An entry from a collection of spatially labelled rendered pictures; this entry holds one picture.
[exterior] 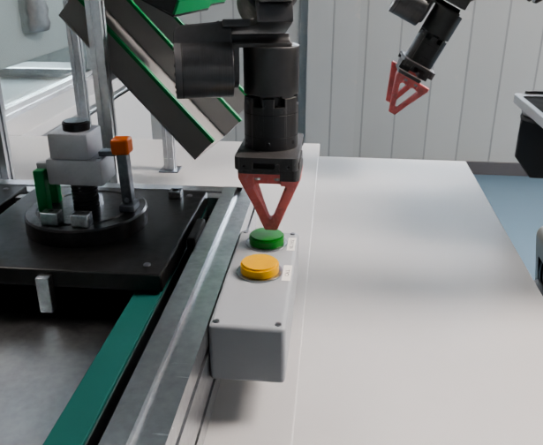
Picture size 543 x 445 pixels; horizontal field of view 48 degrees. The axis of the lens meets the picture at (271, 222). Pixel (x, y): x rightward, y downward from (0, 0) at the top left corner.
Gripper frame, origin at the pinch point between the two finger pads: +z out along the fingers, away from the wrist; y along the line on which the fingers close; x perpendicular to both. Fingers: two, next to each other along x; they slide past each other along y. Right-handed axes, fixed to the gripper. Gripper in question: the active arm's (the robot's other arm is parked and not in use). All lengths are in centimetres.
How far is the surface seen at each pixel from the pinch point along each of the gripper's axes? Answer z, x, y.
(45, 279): 2.1, -21.4, 12.0
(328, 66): 30, 1, -310
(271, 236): 1.3, 0.1, 0.8
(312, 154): 12, 2, -68
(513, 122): 62, 115, -318
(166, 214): 1.5, -13.4, -4.5
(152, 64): -12.1, -22.7, -34.0
